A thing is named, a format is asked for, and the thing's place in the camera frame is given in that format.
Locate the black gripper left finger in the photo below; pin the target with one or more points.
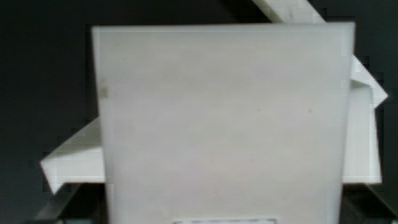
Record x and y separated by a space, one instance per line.
51 213

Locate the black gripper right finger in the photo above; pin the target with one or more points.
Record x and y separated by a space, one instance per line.
367 210

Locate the white cabinet body box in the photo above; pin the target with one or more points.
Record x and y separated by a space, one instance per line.
74 163

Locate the white cabinet top block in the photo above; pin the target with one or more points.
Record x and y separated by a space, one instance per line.
223 98

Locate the white right fence rail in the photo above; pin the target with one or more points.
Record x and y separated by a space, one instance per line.
289 11

